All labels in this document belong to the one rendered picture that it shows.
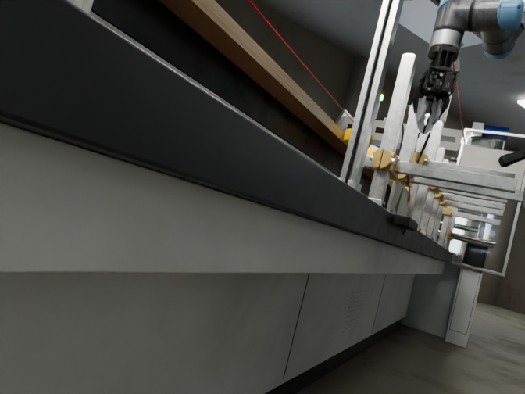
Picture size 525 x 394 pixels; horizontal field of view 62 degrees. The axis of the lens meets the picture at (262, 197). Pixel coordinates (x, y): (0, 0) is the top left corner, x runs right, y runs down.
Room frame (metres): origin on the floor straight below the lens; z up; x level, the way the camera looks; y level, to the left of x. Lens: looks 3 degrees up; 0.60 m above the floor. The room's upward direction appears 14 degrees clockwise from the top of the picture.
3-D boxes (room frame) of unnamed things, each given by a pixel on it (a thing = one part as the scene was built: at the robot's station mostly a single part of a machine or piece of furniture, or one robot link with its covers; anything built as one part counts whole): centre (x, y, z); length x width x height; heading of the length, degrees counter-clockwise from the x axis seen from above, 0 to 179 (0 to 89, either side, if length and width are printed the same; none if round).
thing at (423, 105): (1.10, -0.34, 0.96); 0.06 x 0.03 x 0.09; 173
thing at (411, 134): (1.39, -0.41, 0.87); 0.03 x 0.03 x 0.48; 62
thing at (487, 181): (1.16, -0.40, 0.82); 0.43 x 0.03 x 0.04; 62
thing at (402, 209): (1.35, -0.42, 0.75); 0.26 x 0.01 x 0.10; 152
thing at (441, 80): (1.09, -0.36, 1.06); 0.09 x 0.08 x 0.12; 173
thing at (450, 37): (1.10, -0.36, 1.14); 0.08 x 0.08 x 0.05
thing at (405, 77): (1.17, -0.29, 0.89); 0.03 x 0.03 x 0.48; 62
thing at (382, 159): (1.19, -0.31, 0.83); 0.13 x 0.06 x 0.05; 152
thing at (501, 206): (2.28, -0.96, 0.95); 0.50 x 0.04 x 0.04; 62
